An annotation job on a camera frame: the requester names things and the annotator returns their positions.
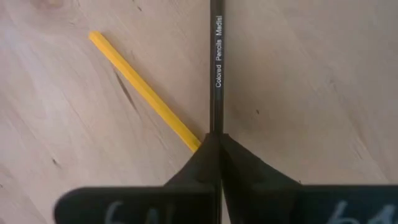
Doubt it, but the yellow pencil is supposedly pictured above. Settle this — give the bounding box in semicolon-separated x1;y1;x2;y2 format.
88;30;202;153

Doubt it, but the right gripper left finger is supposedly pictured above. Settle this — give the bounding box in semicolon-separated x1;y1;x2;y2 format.
54;133;222;224

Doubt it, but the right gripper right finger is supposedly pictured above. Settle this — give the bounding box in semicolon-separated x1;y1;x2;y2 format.
221;134;398;224

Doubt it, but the black colored pencil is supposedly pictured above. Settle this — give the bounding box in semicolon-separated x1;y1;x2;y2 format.
209;0;225;135

